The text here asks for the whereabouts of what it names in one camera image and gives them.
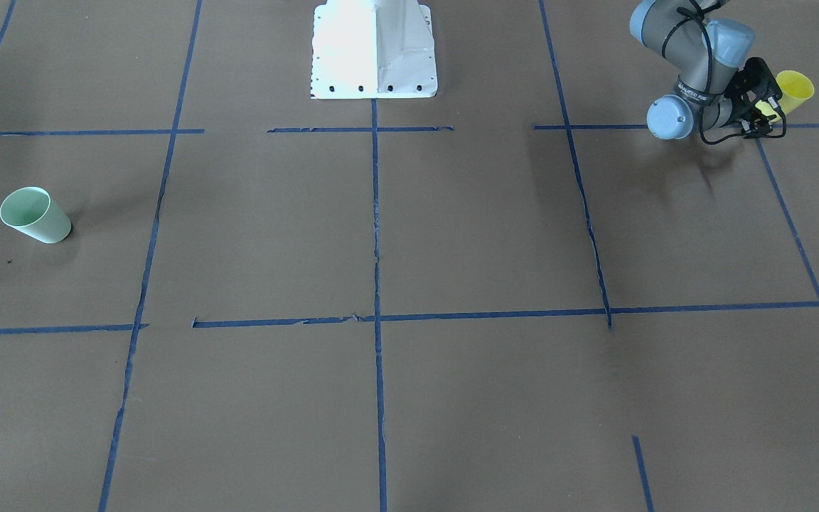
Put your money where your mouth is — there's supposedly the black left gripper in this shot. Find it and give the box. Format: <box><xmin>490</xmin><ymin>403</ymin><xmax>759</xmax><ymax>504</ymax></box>
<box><xmin>724</xmin><ymin>56</ymin><xmax>787</xmax><ymax>139</ymax></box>

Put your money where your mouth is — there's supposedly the yellow cup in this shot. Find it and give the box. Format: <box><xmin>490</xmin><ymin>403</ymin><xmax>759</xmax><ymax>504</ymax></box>
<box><xmin>750</xmin><ymin>69</ymin><xmax>815</xmax><ymax>118</ymax></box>

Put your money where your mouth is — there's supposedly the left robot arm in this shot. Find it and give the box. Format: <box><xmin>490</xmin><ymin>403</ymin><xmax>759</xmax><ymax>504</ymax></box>
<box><xmin>628</xmin><ymin>1</ymin><xmax>788</xmax><ymax>145</ymax></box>

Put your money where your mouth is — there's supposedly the green cup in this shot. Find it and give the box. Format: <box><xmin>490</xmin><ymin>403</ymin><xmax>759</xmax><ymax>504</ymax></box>
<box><xmin>0</xmin><ymin>187</ymin><xmax>73</xmax><ymax>244</ymax></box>

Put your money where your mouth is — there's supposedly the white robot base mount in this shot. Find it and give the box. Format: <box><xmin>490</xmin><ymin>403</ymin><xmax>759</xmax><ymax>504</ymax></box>
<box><xmin>310</xmin><ymin>1</ymin><xmax>439</xmax><ymax>100</ymax></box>

